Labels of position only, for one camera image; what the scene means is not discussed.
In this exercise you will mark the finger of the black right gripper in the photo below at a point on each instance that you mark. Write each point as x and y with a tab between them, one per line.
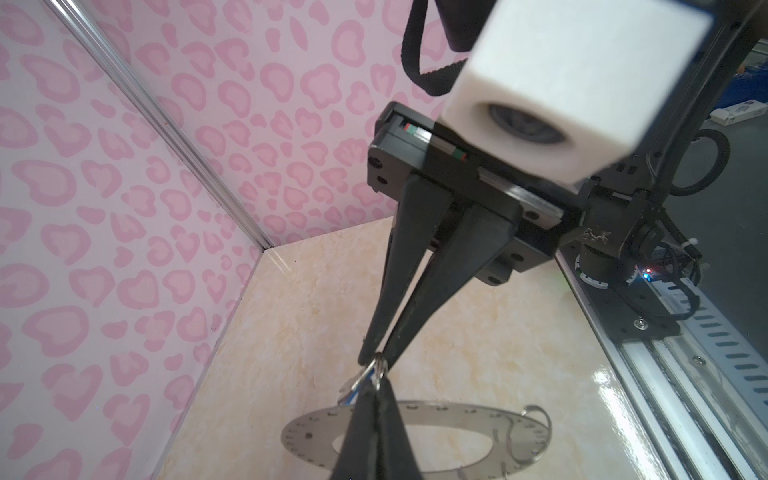
479	237
420	211

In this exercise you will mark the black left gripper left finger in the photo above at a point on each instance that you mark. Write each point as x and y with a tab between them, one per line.
358	458

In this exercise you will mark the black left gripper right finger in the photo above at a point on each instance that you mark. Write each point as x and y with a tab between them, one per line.
395	457

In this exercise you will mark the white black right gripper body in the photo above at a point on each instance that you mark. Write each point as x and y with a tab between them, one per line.
406	142

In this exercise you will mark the blue key tag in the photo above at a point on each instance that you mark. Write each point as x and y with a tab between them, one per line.
347	396

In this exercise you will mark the split ring gripped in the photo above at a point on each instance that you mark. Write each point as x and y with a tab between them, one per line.
374	371

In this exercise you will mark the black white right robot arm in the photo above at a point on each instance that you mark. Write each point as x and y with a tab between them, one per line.
564	124

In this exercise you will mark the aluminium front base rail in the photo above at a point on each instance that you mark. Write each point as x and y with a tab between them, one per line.
697	386

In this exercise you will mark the aluminium right back corner post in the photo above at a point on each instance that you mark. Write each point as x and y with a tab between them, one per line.
96	43

